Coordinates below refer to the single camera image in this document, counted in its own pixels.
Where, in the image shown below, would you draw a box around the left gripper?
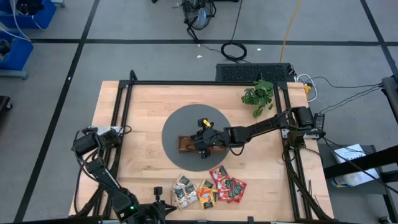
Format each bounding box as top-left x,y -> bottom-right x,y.
138,201 -> 178,223

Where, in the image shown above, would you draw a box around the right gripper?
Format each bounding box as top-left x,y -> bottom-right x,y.
190,127 -> 225,159

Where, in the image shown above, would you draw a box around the beige tea packet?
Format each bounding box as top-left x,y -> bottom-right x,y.
174,195 -> 189,210
185,183 -> 199,203
172,184 -> 187,198
177,174 -> 192,187

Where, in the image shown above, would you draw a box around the wooden tea box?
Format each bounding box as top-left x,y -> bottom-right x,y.
177,135 -> 228,154

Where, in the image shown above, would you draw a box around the grey round mat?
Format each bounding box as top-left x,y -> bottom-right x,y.
161,103 -> 233,172

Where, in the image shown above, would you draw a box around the potted green plant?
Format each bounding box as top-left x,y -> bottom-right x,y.
241,79 -> 275,119

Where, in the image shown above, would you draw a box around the black power adapter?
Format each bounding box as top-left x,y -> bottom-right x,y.
313,112 -> 326,131

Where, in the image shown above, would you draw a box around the black floor fan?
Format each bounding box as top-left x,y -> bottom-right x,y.
180,0 -> 218,44

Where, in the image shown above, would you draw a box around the white paper sheet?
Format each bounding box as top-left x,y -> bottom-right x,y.
329,142 -> 381,188

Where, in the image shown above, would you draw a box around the black metal beam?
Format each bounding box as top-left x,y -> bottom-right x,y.
322,145 -> 398,179

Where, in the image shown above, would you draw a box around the black caster base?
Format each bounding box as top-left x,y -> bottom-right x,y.
0,95 -> 13,113

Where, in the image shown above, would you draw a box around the blue plastic bin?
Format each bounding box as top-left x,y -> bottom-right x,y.
0,30 -> 34,72
0,0 -> 58,30

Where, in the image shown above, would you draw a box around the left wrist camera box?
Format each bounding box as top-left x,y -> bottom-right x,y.
153,185 -> 164,203

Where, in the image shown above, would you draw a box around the black aluminium table frame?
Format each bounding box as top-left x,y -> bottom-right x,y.
68,70 -> 335,224

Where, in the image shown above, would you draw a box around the black coiled cable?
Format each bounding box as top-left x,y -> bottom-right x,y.
220,0 -> 249,63

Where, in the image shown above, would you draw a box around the white cable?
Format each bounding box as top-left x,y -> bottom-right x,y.
296,73 -> 318,103

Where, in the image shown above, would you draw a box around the yellow cable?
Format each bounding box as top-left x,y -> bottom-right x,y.
279,0 -> 302,64

